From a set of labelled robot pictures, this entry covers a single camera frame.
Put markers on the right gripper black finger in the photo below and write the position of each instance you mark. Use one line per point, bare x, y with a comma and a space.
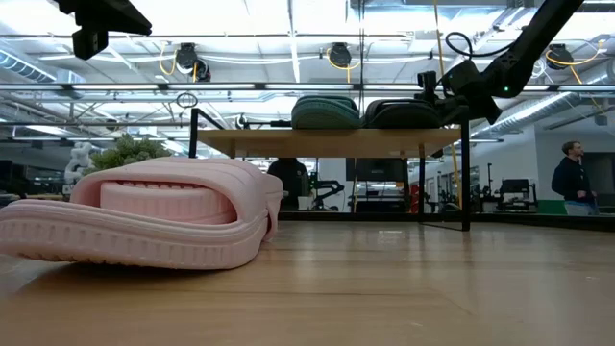
447, 108

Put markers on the black rubber slide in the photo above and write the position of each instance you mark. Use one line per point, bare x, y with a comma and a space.
401, 115

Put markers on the teal rubber slide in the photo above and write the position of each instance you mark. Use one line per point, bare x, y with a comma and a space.
327, 115

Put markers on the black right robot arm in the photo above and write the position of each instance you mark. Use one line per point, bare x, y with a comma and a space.
538, 38

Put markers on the black background robot arm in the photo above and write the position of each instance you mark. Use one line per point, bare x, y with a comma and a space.
329, 192

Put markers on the black background monitor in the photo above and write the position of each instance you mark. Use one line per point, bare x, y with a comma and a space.
377, 169

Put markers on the red background object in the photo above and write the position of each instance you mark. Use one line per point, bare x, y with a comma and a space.
414, 197

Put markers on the black workstation equipment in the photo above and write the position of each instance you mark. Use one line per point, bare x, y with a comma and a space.
516, 190

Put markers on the green plant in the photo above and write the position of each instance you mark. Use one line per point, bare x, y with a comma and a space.
127, 151

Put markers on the person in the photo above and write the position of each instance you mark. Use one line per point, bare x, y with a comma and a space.
288, 180
572, 180

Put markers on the white robot figure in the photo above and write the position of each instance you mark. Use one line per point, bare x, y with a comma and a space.
79, 161

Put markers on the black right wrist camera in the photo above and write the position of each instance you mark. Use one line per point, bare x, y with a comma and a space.
427, 86

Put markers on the wooden shelf with black frame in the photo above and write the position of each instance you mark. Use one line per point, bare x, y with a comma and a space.
327, 142

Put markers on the black background rail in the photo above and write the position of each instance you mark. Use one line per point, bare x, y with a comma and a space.
259, 124

